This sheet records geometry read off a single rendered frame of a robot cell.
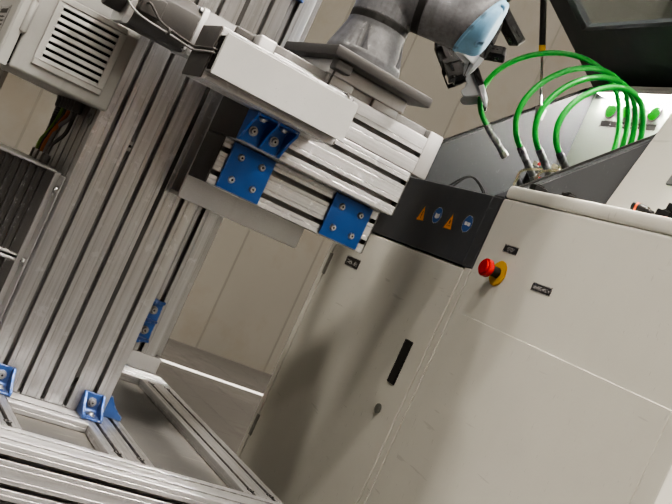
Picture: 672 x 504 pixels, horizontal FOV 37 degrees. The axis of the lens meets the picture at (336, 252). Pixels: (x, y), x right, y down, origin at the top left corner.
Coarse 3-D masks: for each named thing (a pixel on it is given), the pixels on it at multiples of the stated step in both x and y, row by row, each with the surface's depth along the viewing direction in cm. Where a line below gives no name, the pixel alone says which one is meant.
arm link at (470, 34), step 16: (432, 0) 181; (448, 0) 180; (464, 0) 180; (480, 0) 180; (496, 0) 181; (432, 16) 181; (448, 16) 180; (464, 16) 180; (480, 16) 179; (496, 16) 179; (432, 32) 183; (448, 32) 182; (464, 32) 180; (480, 32) 180; (464, 48) 183; (480, 48) 183
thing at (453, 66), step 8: (440, 48) 258; (448, 48) 256; (440, 56) 257; (448, 56) 255; (456, 56) 253; (440, 64) 258; (448, 64) 253; (456, 64) 253; (448, 72) 252; (456, 72) 251; (448, 80) 257; (456, 80) 256; (464, 80) 256; (448, 88) 258
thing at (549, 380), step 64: (640, 192) 206; (512, 256) 192; (576, 256) 175; (640, 256) 161; (512, 320) 184; (576, 320) 169; (640, 320) 155; (448, 384) 193; (512, 384) 176; (576, 384) 162; (640, 384) 150; (448, 448) 185; (512, 448) 170; (576, 448) 156; (640, 448) 145
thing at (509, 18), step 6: (510, 12) 230; (504, 18) 229; (510, 18) 230; (504, 24) 231; (510, 24) 230; (516, 24) 231; (504, 30) 233; (510, 30) 231; (516, 30) 231; (504, 36) 235; (510, 36) 232; (516, 36) 231; (522, 36) 232; (510, 42) 234; (516, 42) 232; (522, 42) 233
